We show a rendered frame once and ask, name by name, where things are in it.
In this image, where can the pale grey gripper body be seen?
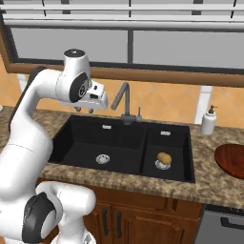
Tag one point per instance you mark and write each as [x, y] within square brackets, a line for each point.
[95, 103]

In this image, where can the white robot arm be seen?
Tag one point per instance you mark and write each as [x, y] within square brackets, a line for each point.
[25, 152]

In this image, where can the grey sink tap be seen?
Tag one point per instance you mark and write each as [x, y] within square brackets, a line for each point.
[126, 105]

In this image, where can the black double sink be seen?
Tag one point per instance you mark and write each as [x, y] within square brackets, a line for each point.
[95, 143]

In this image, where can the silver sink drain strainer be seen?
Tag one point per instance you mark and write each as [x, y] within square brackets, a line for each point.
[160, 166]
[103, 158]

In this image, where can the brown potato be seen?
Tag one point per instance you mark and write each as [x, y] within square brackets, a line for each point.
[164, 158]

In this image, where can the brown wooden panel under sink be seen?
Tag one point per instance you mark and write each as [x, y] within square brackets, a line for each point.
[143, 198]

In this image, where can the brown wooden cupboard door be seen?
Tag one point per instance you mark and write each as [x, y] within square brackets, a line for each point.
[149, 228]
[95, 222]

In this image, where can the reddish brown wooden bowl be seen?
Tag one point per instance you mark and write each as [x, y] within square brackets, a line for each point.
[232, 160]

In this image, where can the wooden framed window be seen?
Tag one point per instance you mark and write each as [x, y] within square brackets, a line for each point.
[127, 44]

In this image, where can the white soap dispenser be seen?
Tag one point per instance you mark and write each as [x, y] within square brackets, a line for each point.
[208, 123]

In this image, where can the grey dishwasher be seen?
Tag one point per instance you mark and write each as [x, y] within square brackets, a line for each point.
[209, 228]

